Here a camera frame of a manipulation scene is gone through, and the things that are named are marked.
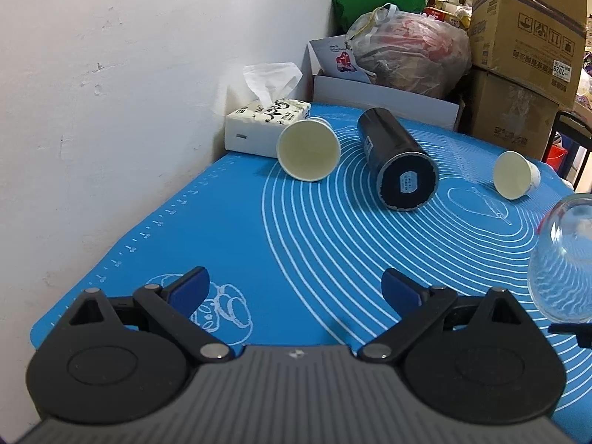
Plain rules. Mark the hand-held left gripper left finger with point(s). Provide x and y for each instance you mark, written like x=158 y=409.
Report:
x=187 y=292

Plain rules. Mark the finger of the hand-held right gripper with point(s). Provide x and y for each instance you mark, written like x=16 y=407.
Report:
x=570 y=329

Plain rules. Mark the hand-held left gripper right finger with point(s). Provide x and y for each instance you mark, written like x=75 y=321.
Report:
x=401 y=290

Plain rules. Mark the clear glass cup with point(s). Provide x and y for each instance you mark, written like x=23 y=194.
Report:
x=562 y=263

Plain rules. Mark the small paper cup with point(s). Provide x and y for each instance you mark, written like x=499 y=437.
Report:
x=511 y=175

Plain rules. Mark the large paper cup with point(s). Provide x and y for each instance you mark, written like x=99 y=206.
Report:
x=307 y=148

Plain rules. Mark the blue silicone mat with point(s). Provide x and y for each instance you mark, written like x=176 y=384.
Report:
x=300 y=245

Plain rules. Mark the black cylindrical tumbler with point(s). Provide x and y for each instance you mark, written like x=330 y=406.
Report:
x=393 y=148

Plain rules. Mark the red bucket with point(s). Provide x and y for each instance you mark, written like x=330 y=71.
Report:
x=556 y=153

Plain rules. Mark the white tissue pack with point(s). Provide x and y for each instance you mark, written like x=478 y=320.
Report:
x=259 y=125

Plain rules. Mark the white open cardboard box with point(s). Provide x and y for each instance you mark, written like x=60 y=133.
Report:
x=370 y=95

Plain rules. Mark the plain brown cardboard box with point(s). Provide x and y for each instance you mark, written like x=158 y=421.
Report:
x=508 y=111

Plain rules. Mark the clear plastic bag red contents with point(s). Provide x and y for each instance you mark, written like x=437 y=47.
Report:
x=416 y=55

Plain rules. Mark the red snack box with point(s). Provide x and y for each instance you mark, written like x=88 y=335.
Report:
x=439 y=14

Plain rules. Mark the brown cardboard box blue stripe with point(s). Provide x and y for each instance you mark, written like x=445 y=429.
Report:
x=527 y=18

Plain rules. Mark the black metal chair frame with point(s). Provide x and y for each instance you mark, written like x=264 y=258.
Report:
x=573 y=125

